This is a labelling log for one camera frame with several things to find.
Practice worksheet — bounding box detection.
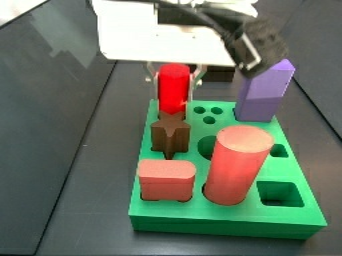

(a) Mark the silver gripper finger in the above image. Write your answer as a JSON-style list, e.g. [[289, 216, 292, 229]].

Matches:
[[145, 61, 160, 99], [189, 64, 208, 101]]

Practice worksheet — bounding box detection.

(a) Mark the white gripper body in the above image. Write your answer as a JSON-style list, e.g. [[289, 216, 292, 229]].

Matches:
[[90, 0, 260, 68]]

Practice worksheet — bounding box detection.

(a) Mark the red hexagon prism block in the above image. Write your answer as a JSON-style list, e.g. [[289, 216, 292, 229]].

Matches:
[[158, 63, 190, 114]]

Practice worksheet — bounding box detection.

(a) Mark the green shape sorter board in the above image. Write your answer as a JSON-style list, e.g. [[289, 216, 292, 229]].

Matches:
[[129, 100, 328, 239]]

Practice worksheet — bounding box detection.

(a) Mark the purple tall block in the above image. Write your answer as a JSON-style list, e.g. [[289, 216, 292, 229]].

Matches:
[[233, 59, 296, 122]]

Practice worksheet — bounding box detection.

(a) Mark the brown star block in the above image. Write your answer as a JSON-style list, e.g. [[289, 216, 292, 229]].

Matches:
[[152, 111, 192, 160]]

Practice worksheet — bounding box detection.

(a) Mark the salmon cylinder block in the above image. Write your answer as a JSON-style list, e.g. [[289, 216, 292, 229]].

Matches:
[[204, 125, 275, 206]]

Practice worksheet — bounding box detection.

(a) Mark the salmon rounded rectangular block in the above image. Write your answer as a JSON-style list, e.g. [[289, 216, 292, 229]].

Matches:
[[138, 159, 197, 201]]

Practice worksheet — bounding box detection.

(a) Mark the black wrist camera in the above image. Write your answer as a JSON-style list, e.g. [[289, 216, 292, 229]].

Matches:
[[198, 7, 289, 78]]

